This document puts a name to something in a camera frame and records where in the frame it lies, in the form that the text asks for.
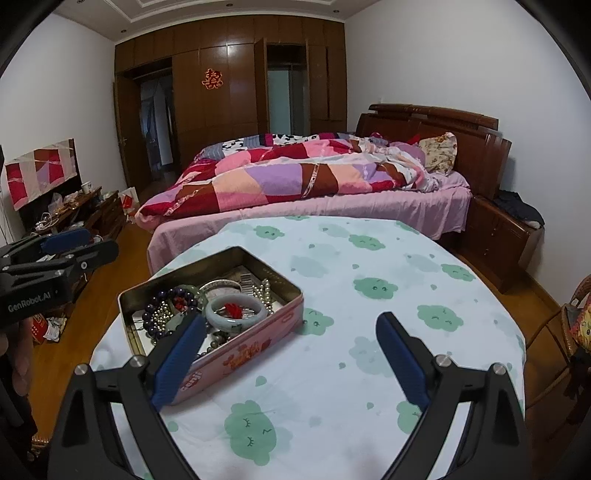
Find dark purple bead bracelet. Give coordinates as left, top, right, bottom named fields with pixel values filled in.
left=140, top=285, right=205, bottom=342

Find pale jade bangle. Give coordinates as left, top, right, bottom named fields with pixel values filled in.
left=204, top=293, right=269, bottom=334

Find jade pendant with red knot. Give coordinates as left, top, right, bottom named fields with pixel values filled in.
left=223, top=303, right=243, bottom=320

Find silver metal watch band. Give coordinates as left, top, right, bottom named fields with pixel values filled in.
left=238, top=271, right=257, bottom=296

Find left hand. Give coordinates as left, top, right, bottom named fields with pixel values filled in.
left=0, top=318, right=33, bottom=396

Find wooden tv cabinet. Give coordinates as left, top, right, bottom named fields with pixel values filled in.
left=33, top=187, right=126, bottom=239

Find red white shopping bag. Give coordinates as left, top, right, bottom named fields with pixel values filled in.
left=118, top=187, right=139, bottom=216

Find covered television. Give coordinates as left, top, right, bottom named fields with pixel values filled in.
left=5, top=138, right=82, bottom=232

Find pink metal tin box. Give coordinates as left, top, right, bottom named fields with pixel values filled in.
left=118, top=246, right=304, bottom=405

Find wooden nightstand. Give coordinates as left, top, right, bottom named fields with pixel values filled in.
left=460, top=196, right=544, bottom=293

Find pink bed sheet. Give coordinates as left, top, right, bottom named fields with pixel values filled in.
left=137, top=172, right=472, bottom=273

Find wicker chair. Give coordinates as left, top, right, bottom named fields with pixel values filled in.
left=526, top=275, right=590, bottom=409

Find yellow orange patterned cushion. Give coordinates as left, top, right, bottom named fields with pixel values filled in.
left=571, top=303, right=591, bottom=353

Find patchwork pink quilt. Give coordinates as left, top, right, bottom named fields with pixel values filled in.
left=135, top=133, right=441, bottom=230

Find dark clothes on nightstand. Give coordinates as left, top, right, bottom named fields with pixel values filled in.
left=493, top=190, right=545, bottom=230

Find red double happiness sticker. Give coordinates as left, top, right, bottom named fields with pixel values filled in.
left=201, top=68, right=224, bottom=90

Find floral pillow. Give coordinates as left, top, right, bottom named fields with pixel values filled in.
left=418, top=132, right=458, bottom=175

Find wooden headboard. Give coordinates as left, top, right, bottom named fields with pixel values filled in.
left=353, top=103, right=513, bottom=199

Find dark wooden wardrobe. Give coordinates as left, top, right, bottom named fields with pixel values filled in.
left=114, top=15, right=348, bottom=191

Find silver bangle bracelet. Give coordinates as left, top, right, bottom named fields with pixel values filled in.
left=197, top=278, right=243, bottom=301

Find white pearl necklace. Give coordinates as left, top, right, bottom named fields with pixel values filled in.
left=250, top=277, right=274, bottom=308

